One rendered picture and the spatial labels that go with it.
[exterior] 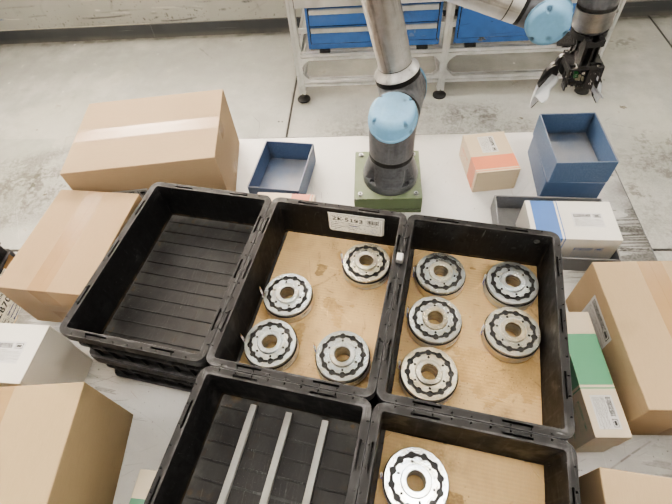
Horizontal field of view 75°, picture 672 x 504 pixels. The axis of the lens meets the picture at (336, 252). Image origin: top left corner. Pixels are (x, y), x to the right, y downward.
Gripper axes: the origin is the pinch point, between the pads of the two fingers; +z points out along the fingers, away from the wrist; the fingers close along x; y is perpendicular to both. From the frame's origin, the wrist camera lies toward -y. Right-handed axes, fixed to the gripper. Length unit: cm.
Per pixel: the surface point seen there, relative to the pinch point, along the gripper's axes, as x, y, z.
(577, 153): 8.6, -1.1, 17.6
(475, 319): -25, 54, 10
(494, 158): -13.9, 1.0, 15.9
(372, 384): -45, 72, -2
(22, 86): -300, -160, 73
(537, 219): -7.2, 24.7, 14.4
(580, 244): 1.8, 30.6, 17.0
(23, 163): -258, -82, 76
